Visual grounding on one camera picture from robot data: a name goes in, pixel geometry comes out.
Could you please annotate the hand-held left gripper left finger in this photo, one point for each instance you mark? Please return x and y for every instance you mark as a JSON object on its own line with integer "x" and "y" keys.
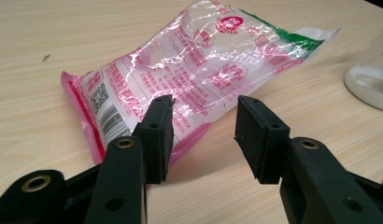
{"x": 124, "y": 180}

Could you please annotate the clear glass jar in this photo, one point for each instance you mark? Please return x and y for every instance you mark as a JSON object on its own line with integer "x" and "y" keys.
{"x": 370, "y": 84}

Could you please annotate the clear pink printed plastic bag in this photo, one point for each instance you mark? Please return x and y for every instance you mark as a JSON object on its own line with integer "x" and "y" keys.
{"x": 195, "y": 62}

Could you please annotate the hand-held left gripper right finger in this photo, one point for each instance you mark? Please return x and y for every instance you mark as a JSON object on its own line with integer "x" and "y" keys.
{"x": 264, "y": 146}

